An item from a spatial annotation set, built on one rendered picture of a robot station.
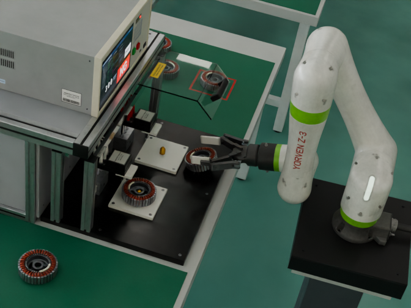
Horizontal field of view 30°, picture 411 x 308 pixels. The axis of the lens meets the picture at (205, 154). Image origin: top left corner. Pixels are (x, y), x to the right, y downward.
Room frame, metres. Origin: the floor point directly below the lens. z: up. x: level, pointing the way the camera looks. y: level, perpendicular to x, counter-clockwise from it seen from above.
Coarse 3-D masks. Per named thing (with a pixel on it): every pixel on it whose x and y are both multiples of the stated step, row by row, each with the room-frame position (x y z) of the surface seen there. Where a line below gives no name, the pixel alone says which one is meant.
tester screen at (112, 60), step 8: (128, 32) 1.98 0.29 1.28; (128, 40) 1.99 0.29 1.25; (120, 48) 1.92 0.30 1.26; (112, 56) 1.85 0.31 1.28; (104, 64) 1.79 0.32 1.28; (112, 64) 1.85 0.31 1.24; (120, 64) 1.93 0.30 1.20; (104, 72) 1.79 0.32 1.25; (112, 72) 1.86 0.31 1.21; (104, 80) 1.80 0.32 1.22; (104, 88) 1.80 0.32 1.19
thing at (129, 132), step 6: (120, 126) 2.11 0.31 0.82; (126, 132) 2.08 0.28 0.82; (132, 132) 2.10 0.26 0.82; (114, 138) 2.05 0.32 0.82; (120, 138) 2.05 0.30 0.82; (126, 138) 2.05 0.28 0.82; (132, 138) 2.10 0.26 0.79; (114, 144) 2.05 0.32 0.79; (120, 144) 2.05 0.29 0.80; (126, 144) 2.04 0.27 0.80; (120, 150) 2.05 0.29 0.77; (126, 150) 2.05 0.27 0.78
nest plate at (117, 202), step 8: (120, 184) 1.86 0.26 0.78; (120, 192) 1.82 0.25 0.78; (160, 192) 1.86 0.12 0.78; (112, 200) 1.78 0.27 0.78; (120, 200) 1.79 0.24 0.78; (160, 200) 1.82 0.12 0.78; (120, 208) 1.75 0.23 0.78; (128, 208) 1.76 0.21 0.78; (136, 208) 1.76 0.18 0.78; (144, 208) 1.77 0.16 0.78; (152, 208) 1.78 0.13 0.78; (144, 216) 1.74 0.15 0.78; (152, 216) 1.74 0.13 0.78
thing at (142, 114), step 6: (138, 114) 2.07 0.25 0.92; (144, 114) 2.08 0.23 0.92; (150, 114) 2.08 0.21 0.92; (156, 114) 2.09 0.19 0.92; (114, 120) 2.05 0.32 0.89; (132, 120) 2.06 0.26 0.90; (138, 120) 2.04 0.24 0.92; (144, 120) 2.04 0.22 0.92; (150, 120) 2.05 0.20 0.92; (156, 120) 2.10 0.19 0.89; (126, 126) 2.10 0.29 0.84; (132, 126) 2.04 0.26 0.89; (138, 126) 2.04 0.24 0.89; (144, 126) 2.04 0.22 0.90; (150, 126) 2.04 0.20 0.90; (156, 126) 2.07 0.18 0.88; (120, 132) 2.06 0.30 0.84; (144, 132) 2.04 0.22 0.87; (150, 132) 2.04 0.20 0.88; (156, 132) 2.04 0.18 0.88
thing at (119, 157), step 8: (112, 152) 1.85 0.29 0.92; (120, 152) 1.86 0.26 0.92; (112, 160) 1.81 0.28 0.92; (120, 160) 1.82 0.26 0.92; (128, 160) 1.83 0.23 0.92; (104, 168) 1.81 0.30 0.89; (112, 168) 1.80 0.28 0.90; (120, 168) 1.80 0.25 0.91; (128, 168) 1.83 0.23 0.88; (136, 168) 1.84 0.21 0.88; (120, 176) 1.80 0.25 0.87; (128, 176) 1.80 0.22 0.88
